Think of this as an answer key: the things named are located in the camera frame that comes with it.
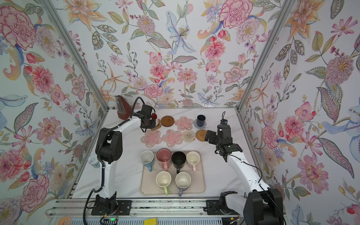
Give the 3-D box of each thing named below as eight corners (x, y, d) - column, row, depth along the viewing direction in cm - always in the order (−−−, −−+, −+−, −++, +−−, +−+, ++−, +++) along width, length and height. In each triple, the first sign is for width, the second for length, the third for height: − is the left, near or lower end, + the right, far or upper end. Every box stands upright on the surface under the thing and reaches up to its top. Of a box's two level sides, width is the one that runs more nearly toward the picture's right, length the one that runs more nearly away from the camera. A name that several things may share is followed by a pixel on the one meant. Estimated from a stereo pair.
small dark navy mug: (197, 128, 110) (198, 121, 104) (196, 121, 115) (197, 114, 108) (204, 128, 110) (206, 121, 104) (203, 121, 115) (205, 114, 108)
